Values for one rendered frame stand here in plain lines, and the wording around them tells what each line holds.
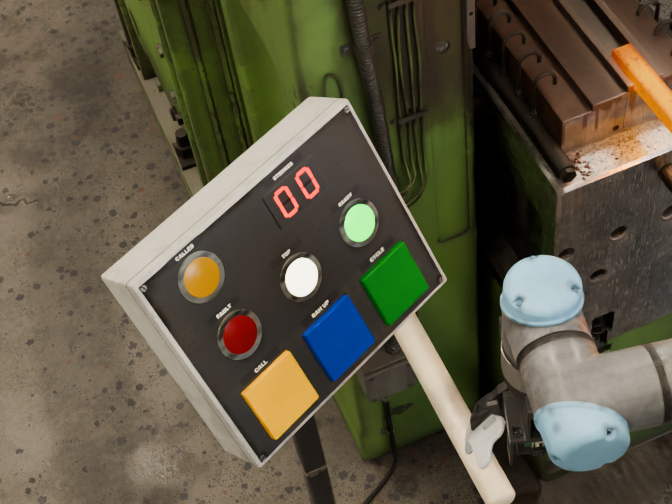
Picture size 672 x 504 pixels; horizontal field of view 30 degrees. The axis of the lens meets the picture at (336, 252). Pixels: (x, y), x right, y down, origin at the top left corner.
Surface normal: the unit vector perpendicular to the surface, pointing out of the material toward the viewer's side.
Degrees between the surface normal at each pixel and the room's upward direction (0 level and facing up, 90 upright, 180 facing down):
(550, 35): 0
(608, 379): 11
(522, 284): 1
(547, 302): 1
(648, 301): 90
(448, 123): 90
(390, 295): 60
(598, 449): 90
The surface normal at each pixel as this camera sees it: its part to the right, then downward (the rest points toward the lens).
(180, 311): 0.58, 0.13
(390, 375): 0.38, 0.72
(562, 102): -0.11, -0.59
